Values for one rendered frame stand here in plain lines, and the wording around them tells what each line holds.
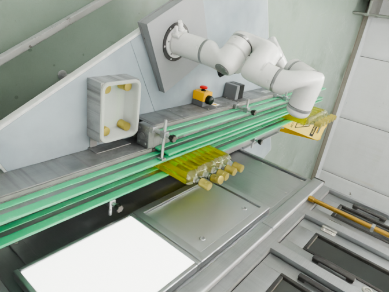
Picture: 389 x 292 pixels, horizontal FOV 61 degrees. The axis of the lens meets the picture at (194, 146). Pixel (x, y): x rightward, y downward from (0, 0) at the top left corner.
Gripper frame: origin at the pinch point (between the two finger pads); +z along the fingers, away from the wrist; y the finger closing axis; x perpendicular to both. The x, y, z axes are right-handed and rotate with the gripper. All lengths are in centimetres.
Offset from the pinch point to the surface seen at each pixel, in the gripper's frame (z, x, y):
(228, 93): 6.5, -2.8, -25.1
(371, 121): -103, -120, -545
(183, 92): 19.3, 4.3, 5.9
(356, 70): -114, -210, -504
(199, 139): 17.8, 29.9, 5.1
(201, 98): 13.7, 7.7, -0.5
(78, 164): 45, 42, 52
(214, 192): 20, 54, -1
